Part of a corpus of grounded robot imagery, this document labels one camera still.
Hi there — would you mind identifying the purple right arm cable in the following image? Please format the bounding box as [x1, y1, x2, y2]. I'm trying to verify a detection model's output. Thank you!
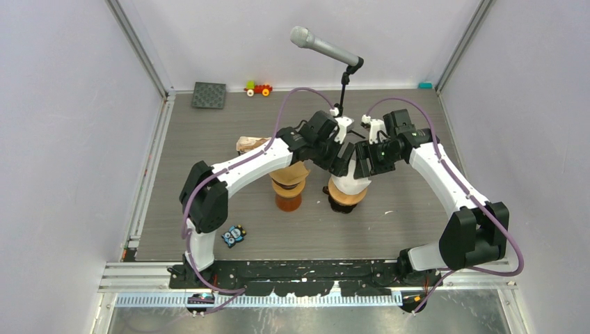
[365, 97, 525, 315]

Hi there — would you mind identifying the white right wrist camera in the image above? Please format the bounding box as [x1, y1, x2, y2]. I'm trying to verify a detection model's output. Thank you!
[360, 115, 386, 145]

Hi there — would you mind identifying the white paper coffee filter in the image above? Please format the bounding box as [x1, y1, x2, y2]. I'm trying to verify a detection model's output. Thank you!
[328, 159, 372, 196]

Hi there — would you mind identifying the blue owl sticker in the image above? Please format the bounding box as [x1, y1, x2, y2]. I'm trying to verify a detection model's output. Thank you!
[221, 225, 247, 248]

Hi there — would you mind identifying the brown paper coffee filter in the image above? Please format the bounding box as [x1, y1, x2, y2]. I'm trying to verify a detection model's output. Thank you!
[269, 161, 310, 186]

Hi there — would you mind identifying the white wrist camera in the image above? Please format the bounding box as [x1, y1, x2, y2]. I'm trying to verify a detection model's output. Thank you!
[329, 107, 354, 144]
[360, 115, 386, 145]

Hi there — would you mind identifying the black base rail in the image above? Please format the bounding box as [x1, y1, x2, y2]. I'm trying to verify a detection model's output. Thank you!
[167, 260, 441, 297]

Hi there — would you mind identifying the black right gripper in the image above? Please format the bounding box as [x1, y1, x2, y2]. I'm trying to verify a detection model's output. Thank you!
[353, 137, 402, 180]

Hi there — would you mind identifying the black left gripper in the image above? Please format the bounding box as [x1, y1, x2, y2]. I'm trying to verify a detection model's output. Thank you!
[310, 134, 355, 177]

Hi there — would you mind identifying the brown plastic dripper with handle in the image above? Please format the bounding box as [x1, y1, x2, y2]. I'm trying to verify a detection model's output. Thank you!
[322, 186, 357, 214]

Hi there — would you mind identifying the orange coffee filter box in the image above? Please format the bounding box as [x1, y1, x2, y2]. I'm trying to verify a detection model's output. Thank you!
[236, 136, 271, 154]

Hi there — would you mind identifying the teal block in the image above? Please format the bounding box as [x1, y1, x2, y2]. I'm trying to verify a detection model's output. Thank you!
[418, 82, 433, 90]

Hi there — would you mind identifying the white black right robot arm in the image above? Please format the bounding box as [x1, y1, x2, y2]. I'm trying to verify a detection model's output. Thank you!
[355, 109, 509, 286]

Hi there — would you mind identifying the wooden ring collar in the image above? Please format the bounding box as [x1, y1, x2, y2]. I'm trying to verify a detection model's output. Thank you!
[328, 180, 367, 206]

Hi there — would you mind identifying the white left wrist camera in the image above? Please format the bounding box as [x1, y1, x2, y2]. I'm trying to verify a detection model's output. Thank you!
[329, 107, 354, 144]

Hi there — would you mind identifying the orange glass carafe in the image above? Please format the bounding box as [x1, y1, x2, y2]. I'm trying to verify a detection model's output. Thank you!
[275, 194, 302, 212]

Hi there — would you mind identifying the black microphone tripod stand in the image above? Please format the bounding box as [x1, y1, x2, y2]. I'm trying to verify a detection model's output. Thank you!
[334, 59, 364, 120]

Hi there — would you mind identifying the grey microphone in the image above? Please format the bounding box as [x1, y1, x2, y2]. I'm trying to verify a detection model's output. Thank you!
[289, 26, 364, 68]

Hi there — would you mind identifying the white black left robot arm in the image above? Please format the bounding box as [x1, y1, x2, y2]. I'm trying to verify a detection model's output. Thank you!
[179, 111, 354, 288]

